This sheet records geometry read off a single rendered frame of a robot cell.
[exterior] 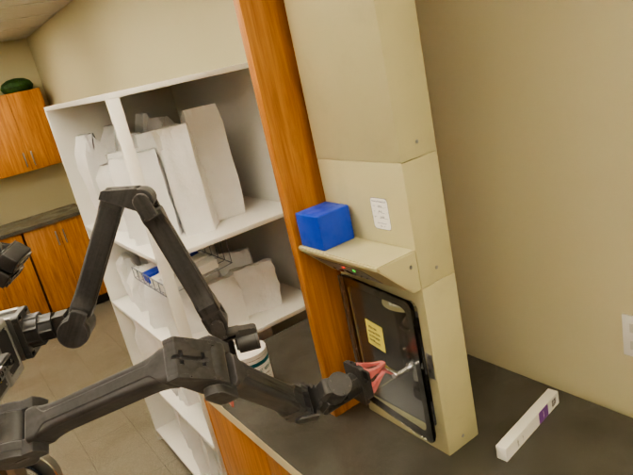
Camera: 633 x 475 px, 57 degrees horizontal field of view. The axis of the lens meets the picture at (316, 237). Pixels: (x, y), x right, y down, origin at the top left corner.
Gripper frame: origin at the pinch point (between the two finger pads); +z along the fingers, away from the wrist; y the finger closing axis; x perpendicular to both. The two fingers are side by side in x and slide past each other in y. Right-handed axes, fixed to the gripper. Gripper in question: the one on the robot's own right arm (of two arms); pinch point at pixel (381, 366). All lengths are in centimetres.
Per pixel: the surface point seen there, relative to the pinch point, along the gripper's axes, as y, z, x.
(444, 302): 15.1, 13.2, -11.5
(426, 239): 32.1, 10.8, -11.6
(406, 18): 80, 15, -12
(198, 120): 60, 25, 129
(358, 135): 57, 7, 1
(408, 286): 23.6, 3.2, -11.5
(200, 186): 36, 12, 114
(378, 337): 4.1, 4.7, 5.9
